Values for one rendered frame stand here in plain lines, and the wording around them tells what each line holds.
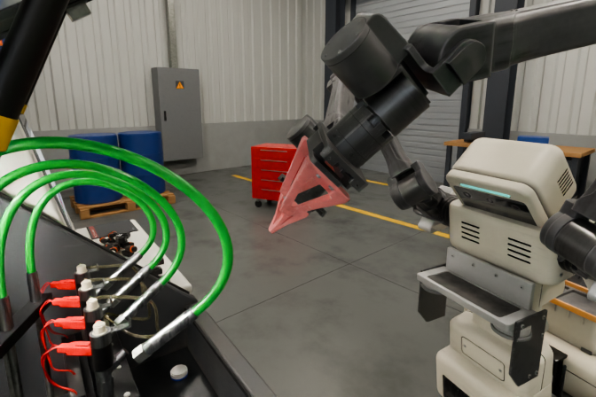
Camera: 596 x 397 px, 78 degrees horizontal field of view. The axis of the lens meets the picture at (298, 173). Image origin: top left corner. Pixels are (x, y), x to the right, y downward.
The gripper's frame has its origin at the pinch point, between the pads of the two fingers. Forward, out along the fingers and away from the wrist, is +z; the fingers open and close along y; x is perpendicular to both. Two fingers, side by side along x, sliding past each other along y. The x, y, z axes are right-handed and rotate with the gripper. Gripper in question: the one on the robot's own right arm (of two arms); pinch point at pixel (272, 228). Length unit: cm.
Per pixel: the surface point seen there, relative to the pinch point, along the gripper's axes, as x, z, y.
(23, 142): 15.6, 9.5, 37.3
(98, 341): 9.2, 28.3, 13.6
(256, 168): -413, -23, -117
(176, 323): 17.4, 16.8, 9.6
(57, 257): -21.2, 34.8, 23.4
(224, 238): 18.2, 4.0, 12.9
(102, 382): 8.6, 33.6, 8.6
